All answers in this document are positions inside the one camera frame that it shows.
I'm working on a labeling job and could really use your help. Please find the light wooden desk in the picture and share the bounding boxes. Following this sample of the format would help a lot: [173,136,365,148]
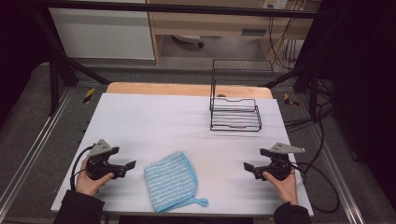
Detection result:
[146,0,322,65]

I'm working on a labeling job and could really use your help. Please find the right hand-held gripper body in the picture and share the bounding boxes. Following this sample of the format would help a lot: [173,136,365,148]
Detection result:
[253,142,306,182]

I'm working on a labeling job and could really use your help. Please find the black metal stand frame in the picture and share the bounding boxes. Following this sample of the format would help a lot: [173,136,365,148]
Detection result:
[32,0,335,120]

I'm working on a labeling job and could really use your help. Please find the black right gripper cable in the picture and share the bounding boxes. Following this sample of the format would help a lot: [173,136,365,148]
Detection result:
[290,161,341,215]

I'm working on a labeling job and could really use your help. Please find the white cabinet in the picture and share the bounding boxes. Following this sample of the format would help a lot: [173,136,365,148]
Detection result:
[49,7,156,61]

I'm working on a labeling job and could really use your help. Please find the person's left hand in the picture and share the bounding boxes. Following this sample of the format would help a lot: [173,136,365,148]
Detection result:
[75,156,115,197]

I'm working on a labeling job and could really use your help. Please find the black floor cables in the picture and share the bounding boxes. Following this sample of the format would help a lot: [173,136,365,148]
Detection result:
[283,81,335,134]

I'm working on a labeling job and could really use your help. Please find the hanging cable bundle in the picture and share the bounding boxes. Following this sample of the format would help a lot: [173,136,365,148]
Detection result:
[268,16,301,71]

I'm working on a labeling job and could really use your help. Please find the black wire rack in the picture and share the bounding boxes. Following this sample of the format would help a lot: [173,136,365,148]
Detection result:
[208,58,276,133]

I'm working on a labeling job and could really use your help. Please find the aluminium floor rail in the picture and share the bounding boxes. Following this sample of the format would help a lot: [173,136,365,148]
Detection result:
[0,88,74,209]
[306,124,366,224]

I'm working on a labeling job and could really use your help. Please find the blue striped cloth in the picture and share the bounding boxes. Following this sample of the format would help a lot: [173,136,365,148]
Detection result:
[143,150,209,215]

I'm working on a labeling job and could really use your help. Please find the white wall socket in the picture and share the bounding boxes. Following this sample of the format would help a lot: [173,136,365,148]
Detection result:
[262,0,290,10]

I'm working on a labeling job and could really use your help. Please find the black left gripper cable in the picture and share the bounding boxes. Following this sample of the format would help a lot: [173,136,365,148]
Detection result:
[69,145,95,191]

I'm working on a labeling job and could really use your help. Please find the black curtain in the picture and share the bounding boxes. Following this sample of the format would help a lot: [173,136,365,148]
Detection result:
[303,0,396,203]
[0,0,52,125]

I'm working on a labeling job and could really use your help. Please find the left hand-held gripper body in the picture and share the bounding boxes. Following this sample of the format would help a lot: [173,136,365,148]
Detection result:
[85,138,128,181]

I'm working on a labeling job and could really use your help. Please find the white chair base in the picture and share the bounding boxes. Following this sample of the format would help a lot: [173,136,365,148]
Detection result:
[170,34,205,49]

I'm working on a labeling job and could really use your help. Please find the person's right hand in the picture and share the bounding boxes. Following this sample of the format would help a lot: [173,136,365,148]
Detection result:
[262,168,300,206]

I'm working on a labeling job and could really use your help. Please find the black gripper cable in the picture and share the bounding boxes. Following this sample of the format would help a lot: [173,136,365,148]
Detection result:
[290,161,341,215]
[69,145,95,191]

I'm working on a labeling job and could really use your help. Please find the white table cover sheet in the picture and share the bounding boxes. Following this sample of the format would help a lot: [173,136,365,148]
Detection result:
[50,92,315,217]

